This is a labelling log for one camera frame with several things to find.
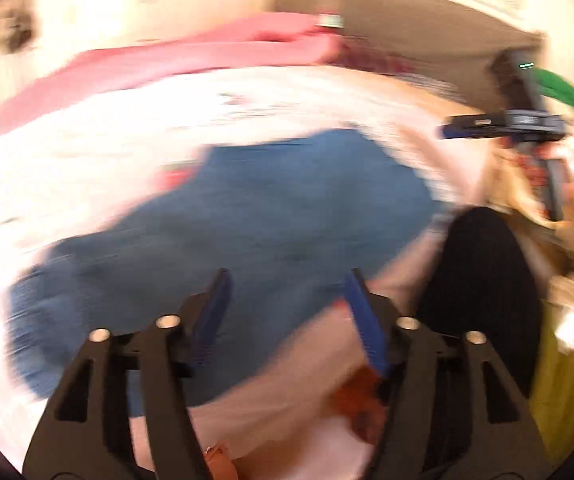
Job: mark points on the green cloth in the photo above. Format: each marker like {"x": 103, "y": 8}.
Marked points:
{"x": 564, "y": 92}

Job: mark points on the dark hanging clothes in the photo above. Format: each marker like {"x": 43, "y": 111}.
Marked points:
{"x": 17, "y": 30}

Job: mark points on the orange plush slipper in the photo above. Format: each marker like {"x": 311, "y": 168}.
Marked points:
{"x": 362, "y": 405}
{"x": 219, "y": 462}

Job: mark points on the striped pillow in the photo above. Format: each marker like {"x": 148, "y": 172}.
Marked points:
{"x": 382, "y": 62}

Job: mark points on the pink blanket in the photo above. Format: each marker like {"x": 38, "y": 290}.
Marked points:
{"x": 167, "y": 62}

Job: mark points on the pink printed quilt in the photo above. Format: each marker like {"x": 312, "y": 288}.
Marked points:
{"x": 92, "y": 170}

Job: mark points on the blue denim pants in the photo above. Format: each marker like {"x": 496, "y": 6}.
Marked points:
{"x": 267, "y": 220}

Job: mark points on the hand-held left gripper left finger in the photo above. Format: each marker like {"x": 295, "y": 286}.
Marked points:
{"x": 212, "y": 315}

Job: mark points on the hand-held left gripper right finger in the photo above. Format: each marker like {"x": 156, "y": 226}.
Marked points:
{"x": 364, "y": 320}

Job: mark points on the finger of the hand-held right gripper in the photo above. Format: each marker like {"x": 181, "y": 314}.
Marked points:
{"x": 472, "y": 125}

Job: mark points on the grey padded headboard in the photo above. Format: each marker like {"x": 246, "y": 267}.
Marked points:
{"x": 417, "y": 35}

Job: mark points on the olive green garment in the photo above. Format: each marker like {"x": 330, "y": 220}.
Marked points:
{"x": 572, "y": 360}

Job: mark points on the teal patterned cloth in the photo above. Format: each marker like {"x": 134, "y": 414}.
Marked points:
{"x": 329, "y": 20}

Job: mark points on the person's right leg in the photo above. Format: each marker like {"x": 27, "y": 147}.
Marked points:
{"x": 482, "y": 285}

